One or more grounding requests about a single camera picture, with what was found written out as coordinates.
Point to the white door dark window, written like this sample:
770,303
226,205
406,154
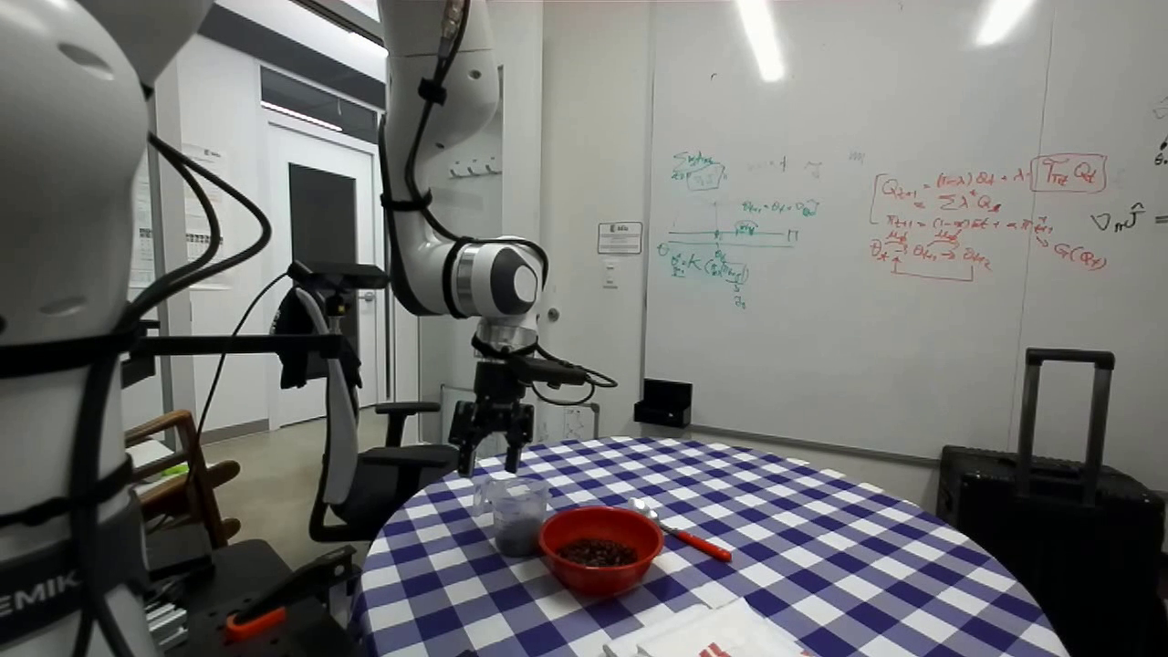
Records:
366,220

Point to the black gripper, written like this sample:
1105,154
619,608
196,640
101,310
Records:
501,395

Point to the red plastic bowl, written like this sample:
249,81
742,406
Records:
587,581

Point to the white wall notice sign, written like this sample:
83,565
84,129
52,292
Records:
619,238

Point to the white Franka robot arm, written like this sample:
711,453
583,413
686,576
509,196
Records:
58,183

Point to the blue white checkered tablecloth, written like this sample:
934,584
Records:
825,547

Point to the white cup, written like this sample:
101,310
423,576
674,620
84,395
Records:
514,497

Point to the white napkin red print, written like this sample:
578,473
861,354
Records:
731,625

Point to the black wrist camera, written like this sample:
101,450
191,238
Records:
554,366

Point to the brown wooden chair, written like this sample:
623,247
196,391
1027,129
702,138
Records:
184,428

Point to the black suitcase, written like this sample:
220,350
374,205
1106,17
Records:
1046,533

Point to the black office chair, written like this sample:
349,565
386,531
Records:
403,467

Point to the dark coffee beans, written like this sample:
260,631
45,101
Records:
521,537
601,553

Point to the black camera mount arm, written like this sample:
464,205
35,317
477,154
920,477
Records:
220,345

